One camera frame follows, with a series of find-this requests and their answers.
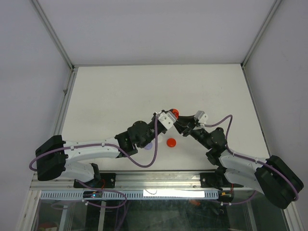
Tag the slotted cable duct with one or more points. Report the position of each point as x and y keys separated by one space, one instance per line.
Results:
x=132 y=195

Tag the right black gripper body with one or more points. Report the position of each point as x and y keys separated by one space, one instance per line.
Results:
x=189 y=128

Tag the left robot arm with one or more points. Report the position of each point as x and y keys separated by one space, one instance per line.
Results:
x=58 y=158

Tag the aluminium front rail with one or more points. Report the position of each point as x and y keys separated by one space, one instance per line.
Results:
x=182 y=180

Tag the purple charging case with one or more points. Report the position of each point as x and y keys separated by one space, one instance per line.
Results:
x=148 y=146

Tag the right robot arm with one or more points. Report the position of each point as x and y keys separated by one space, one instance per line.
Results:
x=269 y=176

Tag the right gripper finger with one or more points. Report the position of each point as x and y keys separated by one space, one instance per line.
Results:
x=185 y=120
x=180 y=127

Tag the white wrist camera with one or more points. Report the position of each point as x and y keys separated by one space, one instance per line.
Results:
x=166 y=119
x=201 y=119

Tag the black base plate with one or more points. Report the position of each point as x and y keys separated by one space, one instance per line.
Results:
x=208 y=180
x=105 y=180

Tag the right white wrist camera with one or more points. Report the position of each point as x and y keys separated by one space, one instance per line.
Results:
x=201 y=119

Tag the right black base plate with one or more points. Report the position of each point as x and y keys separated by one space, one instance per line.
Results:
x=208 y=180

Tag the small green-lit circuit board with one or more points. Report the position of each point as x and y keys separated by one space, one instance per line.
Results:
x=92 y=194

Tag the red charging case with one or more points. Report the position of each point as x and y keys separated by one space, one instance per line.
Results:
x=171 y=142
x=175 y=112

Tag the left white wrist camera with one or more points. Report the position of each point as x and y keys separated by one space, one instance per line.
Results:
x=166 y=119

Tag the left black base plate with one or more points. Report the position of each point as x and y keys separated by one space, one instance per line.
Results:
x=105 y=180

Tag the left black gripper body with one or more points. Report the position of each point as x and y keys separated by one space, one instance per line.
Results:
x=152 y=124

